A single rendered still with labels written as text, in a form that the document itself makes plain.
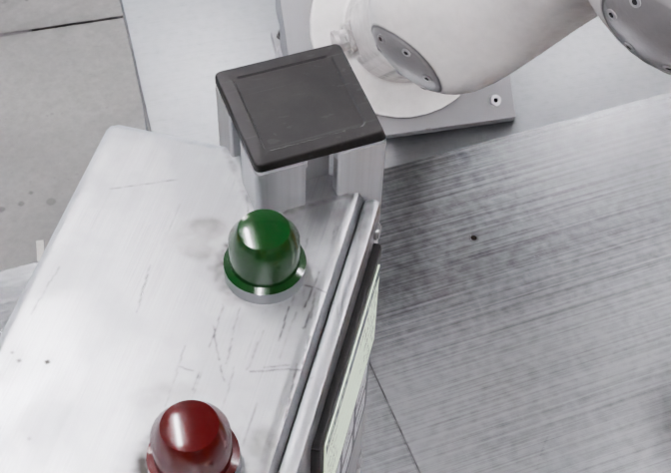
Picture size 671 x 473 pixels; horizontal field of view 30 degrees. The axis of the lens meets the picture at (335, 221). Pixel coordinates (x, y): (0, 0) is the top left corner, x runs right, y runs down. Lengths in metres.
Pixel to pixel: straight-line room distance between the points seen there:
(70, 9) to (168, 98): 1.41
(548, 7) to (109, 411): 0.51
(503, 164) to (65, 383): 0.97
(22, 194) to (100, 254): 2.01
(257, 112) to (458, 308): 0.79
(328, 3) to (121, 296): 0.93
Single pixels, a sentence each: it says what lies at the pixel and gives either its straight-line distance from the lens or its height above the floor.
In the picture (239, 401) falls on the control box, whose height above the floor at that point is 1.47.
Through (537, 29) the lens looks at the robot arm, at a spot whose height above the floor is 1.23.
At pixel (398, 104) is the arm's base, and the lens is 1.30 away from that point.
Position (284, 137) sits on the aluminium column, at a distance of 0.40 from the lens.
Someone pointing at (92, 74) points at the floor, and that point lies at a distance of 2.61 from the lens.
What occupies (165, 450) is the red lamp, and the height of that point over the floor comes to 1.49.
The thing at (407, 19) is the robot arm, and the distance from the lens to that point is 0.90.
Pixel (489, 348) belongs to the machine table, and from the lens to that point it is 1.16.
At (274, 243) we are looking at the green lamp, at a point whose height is 1.50.
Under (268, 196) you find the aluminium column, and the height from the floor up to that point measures 1.48.
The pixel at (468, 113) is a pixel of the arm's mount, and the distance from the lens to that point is 1.33.
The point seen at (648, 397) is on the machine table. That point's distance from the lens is 1.17.
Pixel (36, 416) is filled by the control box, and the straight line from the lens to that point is 0.37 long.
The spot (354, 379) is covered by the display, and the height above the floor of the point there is 1.43.
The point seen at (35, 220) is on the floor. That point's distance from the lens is 2.36.
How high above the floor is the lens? 1.79
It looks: 51 degrees down
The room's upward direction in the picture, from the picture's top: 2 degrees clockwise
